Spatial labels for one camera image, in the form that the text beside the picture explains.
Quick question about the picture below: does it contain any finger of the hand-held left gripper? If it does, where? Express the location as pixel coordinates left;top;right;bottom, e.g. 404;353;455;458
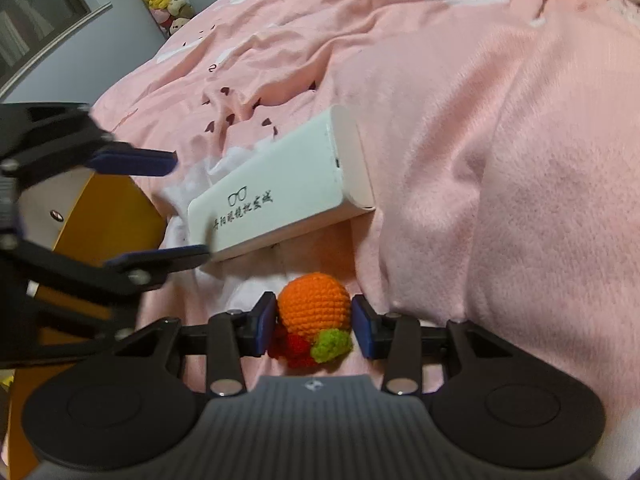
0;232;212;367
0;102;180;192

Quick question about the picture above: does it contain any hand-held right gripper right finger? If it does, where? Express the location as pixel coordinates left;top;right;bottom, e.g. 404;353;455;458
351;294;524;397

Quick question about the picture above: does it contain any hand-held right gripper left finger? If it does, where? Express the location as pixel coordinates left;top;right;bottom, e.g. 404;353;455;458
116;291;279;399

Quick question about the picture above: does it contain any orange crochet ball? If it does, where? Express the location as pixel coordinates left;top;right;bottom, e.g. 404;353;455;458
270;271;354;372

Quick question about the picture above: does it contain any orange cardboard box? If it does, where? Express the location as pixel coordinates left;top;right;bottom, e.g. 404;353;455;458
9;167;169;480

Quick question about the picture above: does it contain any white glasses case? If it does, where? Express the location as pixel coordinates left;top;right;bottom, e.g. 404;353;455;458
186;104;377;264

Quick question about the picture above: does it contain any window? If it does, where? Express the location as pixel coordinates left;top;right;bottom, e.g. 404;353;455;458
0;0;114;97

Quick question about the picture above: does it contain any pink cloud print duvet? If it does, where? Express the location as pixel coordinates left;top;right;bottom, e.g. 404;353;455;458
0;0;640;480

